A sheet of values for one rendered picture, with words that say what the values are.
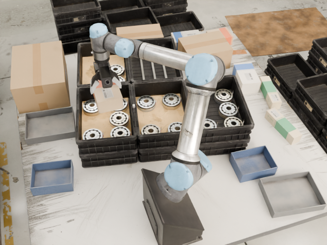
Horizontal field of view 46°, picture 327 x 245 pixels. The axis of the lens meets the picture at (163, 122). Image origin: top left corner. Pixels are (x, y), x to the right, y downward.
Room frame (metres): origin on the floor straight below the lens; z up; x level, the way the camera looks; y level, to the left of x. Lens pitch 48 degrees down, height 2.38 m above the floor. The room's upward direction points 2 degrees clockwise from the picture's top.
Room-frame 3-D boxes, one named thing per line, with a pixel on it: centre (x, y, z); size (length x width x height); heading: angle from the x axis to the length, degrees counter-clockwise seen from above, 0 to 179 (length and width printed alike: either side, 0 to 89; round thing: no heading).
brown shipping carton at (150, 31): (2.14, 0.17, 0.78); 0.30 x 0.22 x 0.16; 102
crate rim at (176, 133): (1.42, 0.01, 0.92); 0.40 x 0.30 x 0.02; 9
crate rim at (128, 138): (1.37, 0.31, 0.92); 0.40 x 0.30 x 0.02; 9
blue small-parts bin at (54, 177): (1.08, 0.55, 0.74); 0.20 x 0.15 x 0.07; 100
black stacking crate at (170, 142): (1.42, 0.01, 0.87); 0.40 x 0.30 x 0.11; 9
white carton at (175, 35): (2.24, -0.15, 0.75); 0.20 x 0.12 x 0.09; 104
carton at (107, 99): (1.33, 0.28, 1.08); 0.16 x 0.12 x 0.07; 20
